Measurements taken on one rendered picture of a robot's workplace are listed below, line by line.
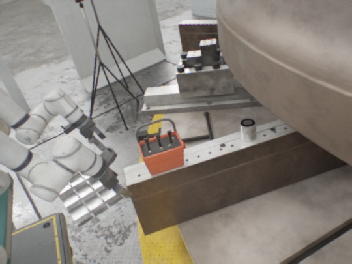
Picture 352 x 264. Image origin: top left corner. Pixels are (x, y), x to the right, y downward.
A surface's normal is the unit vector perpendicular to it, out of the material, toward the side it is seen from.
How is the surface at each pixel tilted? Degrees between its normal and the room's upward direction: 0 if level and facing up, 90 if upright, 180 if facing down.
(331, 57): 44
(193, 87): 90
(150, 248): 0
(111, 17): 90
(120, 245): 0
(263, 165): 90
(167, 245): 0
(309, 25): 77
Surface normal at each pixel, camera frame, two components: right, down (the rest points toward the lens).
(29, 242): -0.15, -0.80
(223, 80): -0.09, 0.59
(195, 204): 0.29, 0.52
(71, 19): 0.63, 0.37
